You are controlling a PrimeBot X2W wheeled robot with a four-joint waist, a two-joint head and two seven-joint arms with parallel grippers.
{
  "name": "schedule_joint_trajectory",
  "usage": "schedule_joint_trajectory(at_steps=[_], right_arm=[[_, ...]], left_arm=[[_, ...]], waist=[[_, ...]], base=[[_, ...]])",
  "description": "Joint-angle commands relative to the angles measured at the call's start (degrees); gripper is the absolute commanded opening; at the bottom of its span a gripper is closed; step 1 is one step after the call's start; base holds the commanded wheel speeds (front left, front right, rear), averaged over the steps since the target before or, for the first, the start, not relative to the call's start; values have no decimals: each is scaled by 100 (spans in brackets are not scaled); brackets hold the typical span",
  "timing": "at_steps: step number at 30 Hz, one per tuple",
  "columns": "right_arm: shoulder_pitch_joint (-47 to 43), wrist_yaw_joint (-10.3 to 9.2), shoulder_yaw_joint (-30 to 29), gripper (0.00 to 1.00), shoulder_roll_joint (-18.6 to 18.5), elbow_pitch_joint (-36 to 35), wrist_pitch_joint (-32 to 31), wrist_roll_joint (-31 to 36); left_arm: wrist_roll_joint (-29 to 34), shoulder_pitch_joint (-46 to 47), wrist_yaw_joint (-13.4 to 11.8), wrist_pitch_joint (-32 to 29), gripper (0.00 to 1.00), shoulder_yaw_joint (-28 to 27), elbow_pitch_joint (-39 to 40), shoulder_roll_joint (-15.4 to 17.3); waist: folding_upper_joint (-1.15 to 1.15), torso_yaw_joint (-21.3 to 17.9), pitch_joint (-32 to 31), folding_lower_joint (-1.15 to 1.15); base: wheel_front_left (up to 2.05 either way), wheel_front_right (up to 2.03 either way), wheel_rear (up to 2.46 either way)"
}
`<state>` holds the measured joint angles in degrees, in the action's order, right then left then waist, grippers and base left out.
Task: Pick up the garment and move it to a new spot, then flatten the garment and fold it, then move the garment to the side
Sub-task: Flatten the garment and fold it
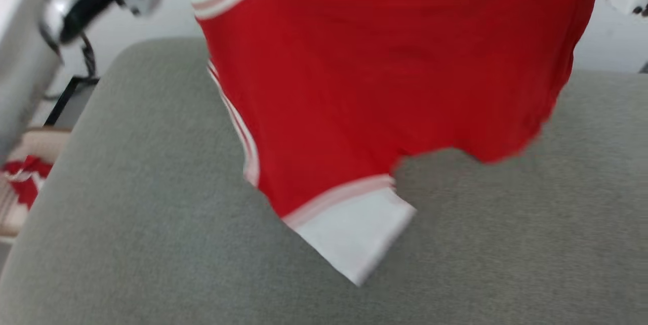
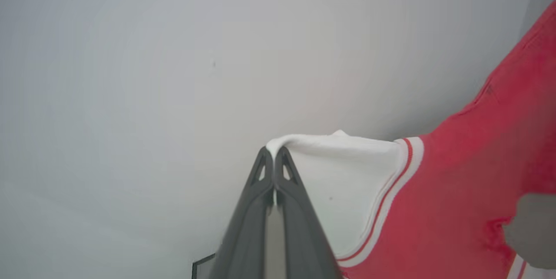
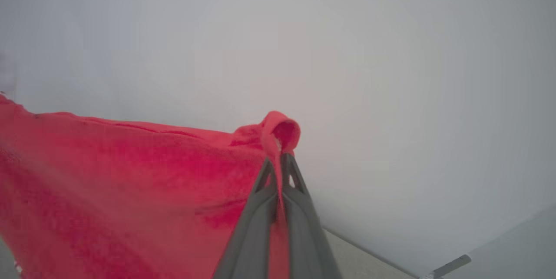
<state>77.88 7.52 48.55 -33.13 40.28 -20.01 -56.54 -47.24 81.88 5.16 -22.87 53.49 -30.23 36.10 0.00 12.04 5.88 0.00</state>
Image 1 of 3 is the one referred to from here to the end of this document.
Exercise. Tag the beige perforated laundry basket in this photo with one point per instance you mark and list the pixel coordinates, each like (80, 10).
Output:
(15, 218)

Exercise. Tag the red garment in basket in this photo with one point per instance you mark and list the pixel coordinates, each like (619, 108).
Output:
(28, 178)

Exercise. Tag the black floor edge strip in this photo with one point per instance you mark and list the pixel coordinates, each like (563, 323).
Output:
(63, 99)

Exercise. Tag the red white-trimmed garment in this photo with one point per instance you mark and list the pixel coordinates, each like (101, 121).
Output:
(379, 87)

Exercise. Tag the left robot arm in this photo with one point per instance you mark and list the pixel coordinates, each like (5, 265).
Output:
(76, 6)

